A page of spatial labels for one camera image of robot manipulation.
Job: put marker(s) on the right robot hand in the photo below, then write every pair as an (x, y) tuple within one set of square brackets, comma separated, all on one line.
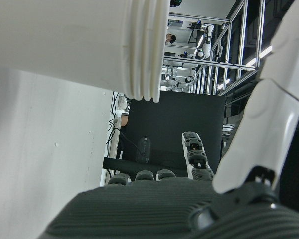
[(152, 211)]

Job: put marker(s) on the white paper cups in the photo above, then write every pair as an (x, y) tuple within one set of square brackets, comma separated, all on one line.
[(64, 37)]

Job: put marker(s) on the black computer mouse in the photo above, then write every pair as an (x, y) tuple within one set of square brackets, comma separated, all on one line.
[(143, 149)]

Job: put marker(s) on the black monitor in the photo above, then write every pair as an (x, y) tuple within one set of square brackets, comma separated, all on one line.
[(177, 117)]

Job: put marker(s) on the white computer mouse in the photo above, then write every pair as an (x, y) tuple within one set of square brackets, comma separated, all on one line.
[(122, 102)]

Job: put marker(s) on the person with black hair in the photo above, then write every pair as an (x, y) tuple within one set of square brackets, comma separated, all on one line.
[(170, 38)]

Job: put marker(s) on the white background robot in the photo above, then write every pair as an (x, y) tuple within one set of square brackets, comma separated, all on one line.
[(206, 42)]

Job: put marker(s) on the aluminium cage frame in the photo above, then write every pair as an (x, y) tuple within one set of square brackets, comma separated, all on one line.
[(243, 37)]

